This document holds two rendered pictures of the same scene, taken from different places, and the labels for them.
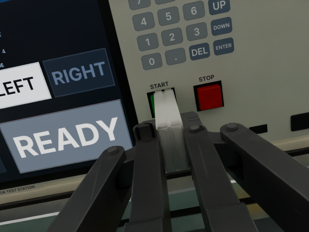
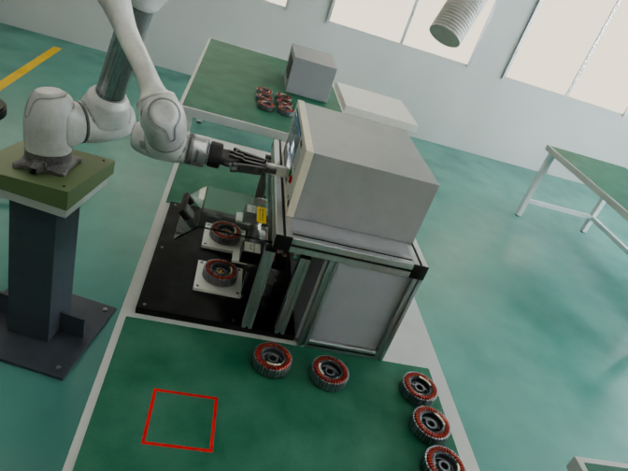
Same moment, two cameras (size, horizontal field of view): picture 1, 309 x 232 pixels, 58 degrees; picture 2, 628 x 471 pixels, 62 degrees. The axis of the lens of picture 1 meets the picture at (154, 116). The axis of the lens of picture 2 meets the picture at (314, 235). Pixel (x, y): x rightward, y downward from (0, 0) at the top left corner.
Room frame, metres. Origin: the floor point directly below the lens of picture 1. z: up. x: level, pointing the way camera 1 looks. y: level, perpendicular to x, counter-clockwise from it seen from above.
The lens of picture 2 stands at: (-0.10, -1.42, 1.81)
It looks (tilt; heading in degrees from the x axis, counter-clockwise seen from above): 29 degrees down; 72
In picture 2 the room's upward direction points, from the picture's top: 20 degrees clockwise
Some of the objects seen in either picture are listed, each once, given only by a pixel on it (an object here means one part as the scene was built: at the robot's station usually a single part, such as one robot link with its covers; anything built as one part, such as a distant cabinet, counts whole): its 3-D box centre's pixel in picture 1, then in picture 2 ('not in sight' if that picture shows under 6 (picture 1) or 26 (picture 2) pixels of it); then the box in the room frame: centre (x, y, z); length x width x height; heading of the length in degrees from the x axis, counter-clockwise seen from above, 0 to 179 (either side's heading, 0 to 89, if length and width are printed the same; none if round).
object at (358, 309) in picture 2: not in sight; (357, 310); (0.47, -0.27, 0.91); 0.28 x 0.03 x 0.32; 177
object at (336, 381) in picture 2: not in sight; (329, 373); (0.41, -0.39, 0.77); 0.11 x 0.11 x 0.04
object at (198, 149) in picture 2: not in sight; (198, 150); (-0.06, 0.01, 1.18); 0.09 x 0.06 x 0.09; 87
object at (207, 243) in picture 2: not in sight; (223, 238); (0.10, 0.20, 0.78); 0.15 x 0.15 x 0.01; 87
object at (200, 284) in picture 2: not in sight; (219, 278); (0.09, -0.04, 0.78); 0.15 x 0.15 x 0.01; 87
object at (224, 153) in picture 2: not in sight; (223, 157); (0.02, 0.00, 1.18); 0.09 x 0.08 x 0.07; 177
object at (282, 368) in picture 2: not in sight; (272, 359); (0.24, -0.36, 0.77); 0.11 x 0.11 x 0.04
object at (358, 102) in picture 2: not in sight; (359, 146); (0.72, 0.95, 0.98); 0.37 x 0.35 x 0.46; 87
